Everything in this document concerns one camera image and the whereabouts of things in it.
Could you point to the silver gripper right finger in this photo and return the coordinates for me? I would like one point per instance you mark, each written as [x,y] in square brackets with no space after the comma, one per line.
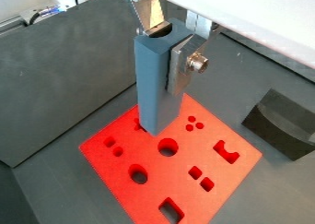
[188,60]

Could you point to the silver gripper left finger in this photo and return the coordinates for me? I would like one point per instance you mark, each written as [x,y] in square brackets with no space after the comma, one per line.
[152,24]

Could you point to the black arch holder block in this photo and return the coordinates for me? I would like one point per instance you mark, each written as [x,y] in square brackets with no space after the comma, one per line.
[284,124]

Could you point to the red shape sorter box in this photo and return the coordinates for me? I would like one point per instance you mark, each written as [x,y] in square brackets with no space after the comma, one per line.
[172,178]

